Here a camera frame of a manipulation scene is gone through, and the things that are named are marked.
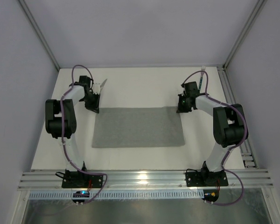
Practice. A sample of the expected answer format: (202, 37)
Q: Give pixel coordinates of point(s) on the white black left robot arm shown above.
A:
(61, 121)

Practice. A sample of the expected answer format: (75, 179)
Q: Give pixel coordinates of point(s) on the left controller board with led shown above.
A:
(80, 196)

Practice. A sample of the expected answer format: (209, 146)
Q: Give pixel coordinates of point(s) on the aluminium left corner post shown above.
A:
(36, 29)

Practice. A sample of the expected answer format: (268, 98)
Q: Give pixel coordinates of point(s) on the aluminium right side rail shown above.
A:
(234, 126)

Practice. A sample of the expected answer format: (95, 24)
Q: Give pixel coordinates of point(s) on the aluminium front rail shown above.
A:
(141, 180)

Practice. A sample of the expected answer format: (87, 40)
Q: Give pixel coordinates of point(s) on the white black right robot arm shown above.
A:
(212, 107)

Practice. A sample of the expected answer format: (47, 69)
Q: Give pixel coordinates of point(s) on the aluminium rail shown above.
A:
(141, 180)
(234, 126)

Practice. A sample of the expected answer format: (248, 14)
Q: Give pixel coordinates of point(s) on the aluminium corner post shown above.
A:
(36, 29)
(256, 10)

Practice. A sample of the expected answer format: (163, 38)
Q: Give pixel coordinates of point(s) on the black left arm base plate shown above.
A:
(76, 179)

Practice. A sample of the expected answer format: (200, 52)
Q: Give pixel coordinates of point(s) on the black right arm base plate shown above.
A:
(205, 179)

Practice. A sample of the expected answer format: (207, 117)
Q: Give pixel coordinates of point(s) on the right black connector board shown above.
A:
(210, 195)

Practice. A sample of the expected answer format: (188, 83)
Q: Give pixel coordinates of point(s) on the aluminium right corner post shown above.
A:
(256, 10)

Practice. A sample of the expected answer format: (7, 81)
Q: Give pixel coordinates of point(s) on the green handled knife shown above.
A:
(102, 84)

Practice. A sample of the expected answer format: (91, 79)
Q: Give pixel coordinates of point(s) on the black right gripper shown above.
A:
(182, 107)

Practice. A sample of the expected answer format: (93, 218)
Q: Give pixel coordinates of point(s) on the slotted grey cable duct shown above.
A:
(120, 194)

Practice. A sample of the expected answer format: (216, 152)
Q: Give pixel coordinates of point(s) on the green handled fork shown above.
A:
(201, 77)

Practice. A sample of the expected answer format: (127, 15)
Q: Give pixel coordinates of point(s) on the grey cloth napkin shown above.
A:
(138, 127)

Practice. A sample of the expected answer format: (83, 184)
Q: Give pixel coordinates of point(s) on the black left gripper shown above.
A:
(94, 102)

